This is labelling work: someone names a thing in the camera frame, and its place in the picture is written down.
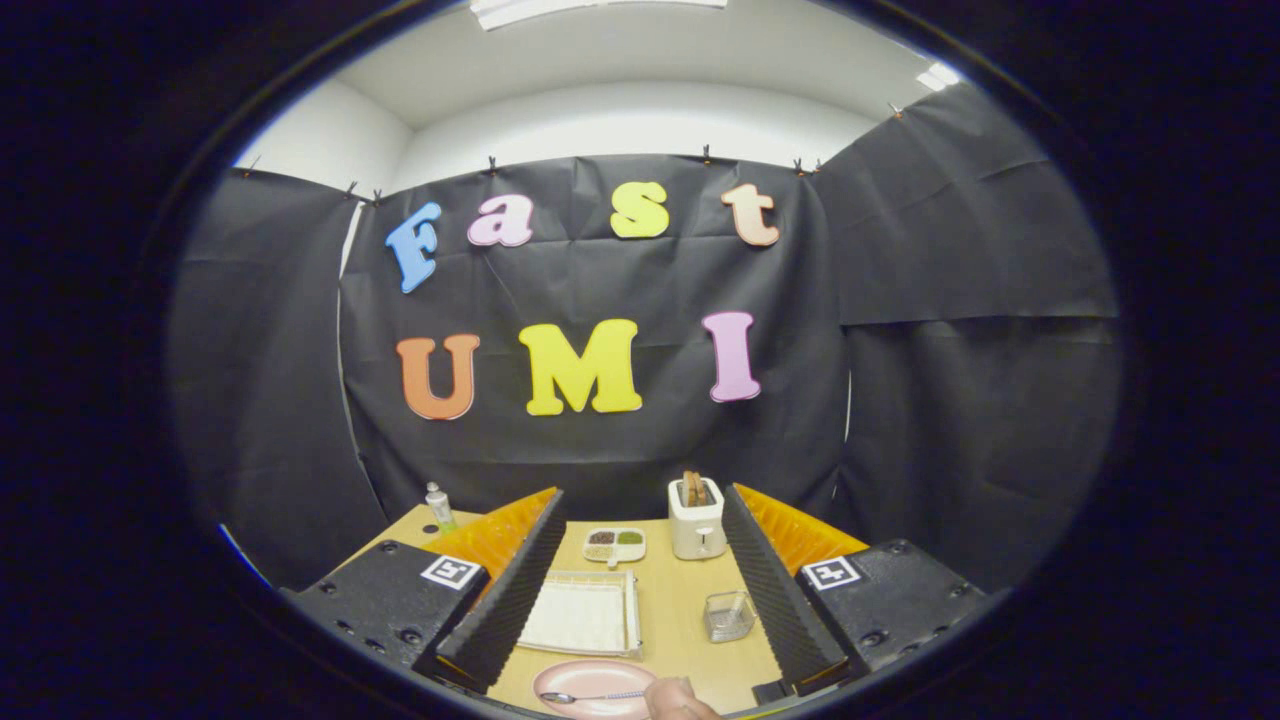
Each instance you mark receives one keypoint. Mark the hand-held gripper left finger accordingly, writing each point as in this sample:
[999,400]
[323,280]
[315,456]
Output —
[510,600]

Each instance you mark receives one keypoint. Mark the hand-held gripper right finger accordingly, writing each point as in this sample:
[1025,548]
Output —
[780,600]

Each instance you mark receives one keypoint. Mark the clear square basket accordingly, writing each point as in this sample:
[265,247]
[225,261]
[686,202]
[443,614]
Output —
[729,620]

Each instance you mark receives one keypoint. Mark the pink plate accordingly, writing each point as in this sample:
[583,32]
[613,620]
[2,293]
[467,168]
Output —
[600,676]

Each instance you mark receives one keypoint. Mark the black table clamp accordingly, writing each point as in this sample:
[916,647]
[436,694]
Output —
[768,692]

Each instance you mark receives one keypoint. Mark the white toaster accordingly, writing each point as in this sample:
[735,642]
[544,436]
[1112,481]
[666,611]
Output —
[697,535]

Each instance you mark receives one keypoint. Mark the clear bottle with green liquid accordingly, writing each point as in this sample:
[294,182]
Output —
[440,510]

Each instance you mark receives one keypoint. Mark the white divided tray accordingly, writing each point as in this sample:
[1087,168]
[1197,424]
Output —
[615,545]

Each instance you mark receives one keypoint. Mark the black backdrop cloth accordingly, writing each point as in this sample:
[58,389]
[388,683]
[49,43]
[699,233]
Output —
[620,450]

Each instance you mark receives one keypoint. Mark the row of black cloth clips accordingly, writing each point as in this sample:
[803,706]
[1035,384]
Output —
[491,164]

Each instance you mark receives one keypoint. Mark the small ceiling light panel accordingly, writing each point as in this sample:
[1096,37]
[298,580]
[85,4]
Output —
[938,77]

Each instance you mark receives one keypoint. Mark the long ceiling light panel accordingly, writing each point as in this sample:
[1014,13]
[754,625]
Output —
[600,8]

